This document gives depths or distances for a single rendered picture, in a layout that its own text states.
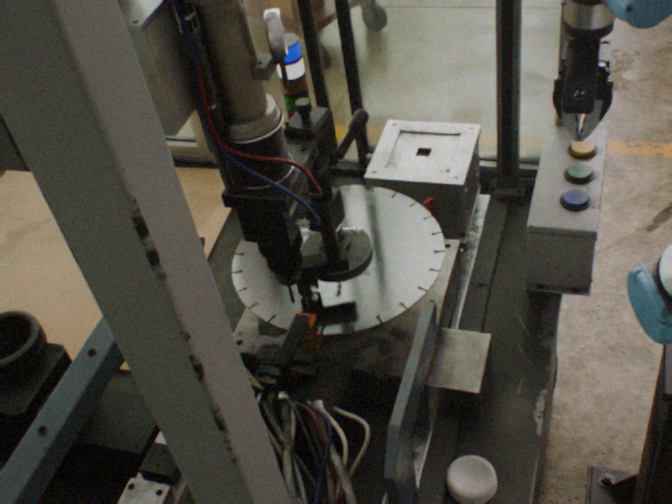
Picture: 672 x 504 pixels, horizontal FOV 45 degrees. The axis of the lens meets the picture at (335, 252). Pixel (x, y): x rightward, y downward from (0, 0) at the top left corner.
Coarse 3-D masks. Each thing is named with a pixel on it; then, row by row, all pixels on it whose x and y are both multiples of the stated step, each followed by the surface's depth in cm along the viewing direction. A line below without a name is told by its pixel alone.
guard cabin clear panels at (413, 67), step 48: (288, 0) 151; (384, 0) 145; (432, 0) 143; (480, 0) 140; (528, 0) 138; (336, 48) 155; (384, 48) 152; (432, 48) 149; (480, 48) 146; (528, 48) 144; (336, 96) 163; (384, 96) 160; (432, 96) 156; (480, 96) 153; (528, 96) 150; (480, 144) 161; (528, 144) 158
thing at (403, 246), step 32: (352, 192) 136; (384, 192) 135; (352, 224) 130; (384, 224) 129; (416, 224) 128; (256, 256) 128; (384, 256) 124; (416, 256) 123; (256, 288) 123; (320, 288) 121; (352, 288) 120; (384, 288) 119; (416, 288) 118; (288, 320) 117; (320, 320) 116; (352, 320) 115; (384, 320) 114
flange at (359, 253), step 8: (312, 240) 127; (320, 240) 125; (344, 240) 124; (352, 240) 126; (360, 240) 126; (368, 240) 126; (304, 248) 126; (312, 248) 126; (320, 248) 125; (352, 248) 124; (360, 248) 124; (368, 248) 124; (352, 256) 123; (360, 256) 123; (368, 256) 123; (352, 264) 122; (360, 264) 122; (336, 272) 121; (344, 272) 121; (352, 272) 122
